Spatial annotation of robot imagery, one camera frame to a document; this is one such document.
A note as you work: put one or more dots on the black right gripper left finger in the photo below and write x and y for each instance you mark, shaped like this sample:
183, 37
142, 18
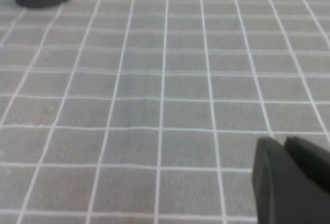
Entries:
278, 190

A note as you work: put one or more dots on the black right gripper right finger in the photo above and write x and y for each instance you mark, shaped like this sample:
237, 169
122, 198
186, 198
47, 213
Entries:
314, 167

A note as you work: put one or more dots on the grey white-grid tablecloth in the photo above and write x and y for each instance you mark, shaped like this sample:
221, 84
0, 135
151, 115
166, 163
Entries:
165, 105

